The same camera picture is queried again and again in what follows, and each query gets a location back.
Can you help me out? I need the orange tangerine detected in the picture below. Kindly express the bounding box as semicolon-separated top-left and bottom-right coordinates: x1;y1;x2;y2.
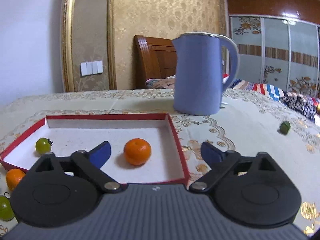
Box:
6;168;25;191
123;138;151;166

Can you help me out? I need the green tomato outside tray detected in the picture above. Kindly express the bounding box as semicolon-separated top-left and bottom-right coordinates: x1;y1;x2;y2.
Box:
0;192;15;222

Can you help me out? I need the green tomato in tray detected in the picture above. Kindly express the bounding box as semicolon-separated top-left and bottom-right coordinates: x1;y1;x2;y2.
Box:
35;138;53;155

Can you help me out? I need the embroidered cream tablecloth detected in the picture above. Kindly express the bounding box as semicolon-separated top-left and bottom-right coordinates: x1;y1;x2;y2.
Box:
1;89;319;236

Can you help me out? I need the dark green lime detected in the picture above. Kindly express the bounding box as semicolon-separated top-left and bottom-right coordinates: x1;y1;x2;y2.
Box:
279;121;291;135

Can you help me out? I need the red cardboard tray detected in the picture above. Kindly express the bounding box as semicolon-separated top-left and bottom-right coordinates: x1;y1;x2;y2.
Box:
1;113;189;184

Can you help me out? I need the dark floral blanket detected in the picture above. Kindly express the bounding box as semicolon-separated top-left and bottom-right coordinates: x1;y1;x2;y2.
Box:
279;92;317;122

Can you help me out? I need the blue electric kettle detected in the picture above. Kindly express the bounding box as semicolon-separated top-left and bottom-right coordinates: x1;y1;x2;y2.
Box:
172;31;240;115

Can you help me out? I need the striped colourful bedding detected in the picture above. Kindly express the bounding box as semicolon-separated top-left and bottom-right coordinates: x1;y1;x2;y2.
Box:
145;75;319;106

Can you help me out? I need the sliding door wardrobe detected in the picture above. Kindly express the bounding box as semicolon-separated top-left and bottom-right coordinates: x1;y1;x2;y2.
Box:
227;0;319;97

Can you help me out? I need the wooden bed headboard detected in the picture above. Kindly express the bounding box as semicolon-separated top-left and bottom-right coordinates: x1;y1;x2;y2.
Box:
133;35;177;89

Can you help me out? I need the white wall switch panel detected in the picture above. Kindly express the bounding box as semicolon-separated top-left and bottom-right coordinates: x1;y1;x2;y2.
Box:
80;61;104;77

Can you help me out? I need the gold wall frame moulding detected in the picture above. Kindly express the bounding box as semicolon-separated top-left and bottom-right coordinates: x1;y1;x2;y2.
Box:
61;0;117;92

